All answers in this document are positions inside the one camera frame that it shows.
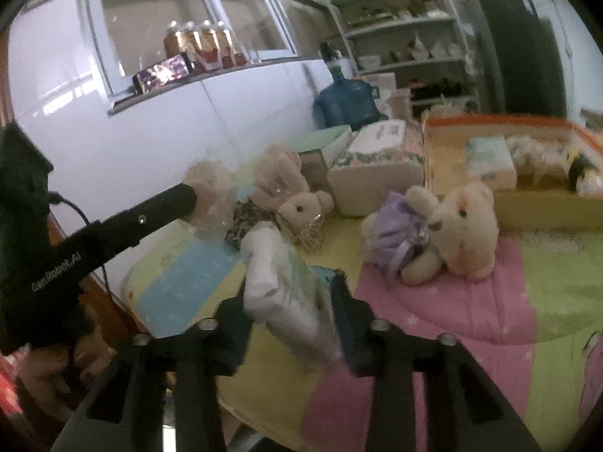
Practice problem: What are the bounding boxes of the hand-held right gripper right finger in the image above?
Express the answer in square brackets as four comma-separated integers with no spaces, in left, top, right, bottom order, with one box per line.
[313,266,542,452]

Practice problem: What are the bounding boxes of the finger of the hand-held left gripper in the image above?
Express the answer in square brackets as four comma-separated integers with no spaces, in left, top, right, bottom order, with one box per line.
[99,183,199,257]

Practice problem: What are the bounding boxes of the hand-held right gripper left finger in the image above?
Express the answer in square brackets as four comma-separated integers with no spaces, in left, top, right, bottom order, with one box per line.
[52,292,255,452]

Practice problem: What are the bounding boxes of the white tissue packet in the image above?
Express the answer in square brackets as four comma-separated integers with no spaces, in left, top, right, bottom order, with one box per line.
[241,222,342,372]

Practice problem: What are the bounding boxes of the clear plastic bag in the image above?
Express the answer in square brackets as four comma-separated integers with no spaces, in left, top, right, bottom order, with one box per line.
[181,160,236,243]

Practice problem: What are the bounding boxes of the leopard print scarf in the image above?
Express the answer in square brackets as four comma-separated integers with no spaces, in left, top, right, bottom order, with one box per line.
[223,200,283,250]

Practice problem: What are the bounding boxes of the beige teddy bear purple dress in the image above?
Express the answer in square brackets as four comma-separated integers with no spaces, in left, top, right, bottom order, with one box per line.
[363,183,500,286]

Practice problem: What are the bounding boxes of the pale green tissue packet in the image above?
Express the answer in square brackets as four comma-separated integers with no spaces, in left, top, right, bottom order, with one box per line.
[465,136,518,191]

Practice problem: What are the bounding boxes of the orange cardboard box tray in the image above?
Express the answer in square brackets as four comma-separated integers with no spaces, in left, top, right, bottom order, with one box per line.
[421,114,603,231]

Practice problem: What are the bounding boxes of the white fluffy plush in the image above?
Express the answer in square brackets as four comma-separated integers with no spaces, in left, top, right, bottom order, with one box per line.
[506,134,573,182]

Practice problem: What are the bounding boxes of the black and yellow plush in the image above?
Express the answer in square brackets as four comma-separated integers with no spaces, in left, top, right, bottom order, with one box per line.
[565,146,603,196]

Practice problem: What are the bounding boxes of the person's left hand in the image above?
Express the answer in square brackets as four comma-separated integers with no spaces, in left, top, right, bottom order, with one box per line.
[16,325,102,415]

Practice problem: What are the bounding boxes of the colourful printed blanket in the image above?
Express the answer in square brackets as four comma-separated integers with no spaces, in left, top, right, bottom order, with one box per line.
[120,151,603,452]

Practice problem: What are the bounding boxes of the pink plush toy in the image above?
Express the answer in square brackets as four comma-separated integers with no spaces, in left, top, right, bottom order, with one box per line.
[249,144,336,234]

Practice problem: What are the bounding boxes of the smartphone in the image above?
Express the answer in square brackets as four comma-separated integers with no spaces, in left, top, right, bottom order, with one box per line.
[132,53,195,96]

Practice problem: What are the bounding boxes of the floral tissue box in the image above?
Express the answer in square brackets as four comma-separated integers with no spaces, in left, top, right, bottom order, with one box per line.
[326,120,425,217]

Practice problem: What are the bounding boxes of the pale green box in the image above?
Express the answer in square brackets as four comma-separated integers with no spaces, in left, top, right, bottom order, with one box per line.
[294,125,354,189]

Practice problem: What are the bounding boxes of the sliding window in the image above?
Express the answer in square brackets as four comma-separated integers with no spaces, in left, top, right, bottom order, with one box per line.
[78,0,302,101]

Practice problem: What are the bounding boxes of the blue water jug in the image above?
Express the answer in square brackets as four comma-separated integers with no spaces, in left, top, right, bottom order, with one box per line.
[313,68,382,129]

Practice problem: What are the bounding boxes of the beige plastic container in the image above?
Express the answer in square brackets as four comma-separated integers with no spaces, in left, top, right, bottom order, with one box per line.
[391,89,413,121]

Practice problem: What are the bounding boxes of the black water jug pump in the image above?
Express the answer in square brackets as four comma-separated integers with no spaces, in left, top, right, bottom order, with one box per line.
[320,42,341,72]

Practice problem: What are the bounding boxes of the white sack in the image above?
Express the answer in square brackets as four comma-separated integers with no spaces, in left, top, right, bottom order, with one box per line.
[363,73,397,118]

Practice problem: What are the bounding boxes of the grey metal shelf rack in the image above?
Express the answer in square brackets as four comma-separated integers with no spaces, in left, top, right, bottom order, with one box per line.
[327,0,481,114]

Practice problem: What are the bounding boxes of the black refrigerator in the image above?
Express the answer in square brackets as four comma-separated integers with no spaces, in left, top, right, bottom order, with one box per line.
[466,0,568,116]

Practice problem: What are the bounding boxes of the black cable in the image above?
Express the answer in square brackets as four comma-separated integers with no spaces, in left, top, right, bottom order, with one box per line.
[47,191,111,297]

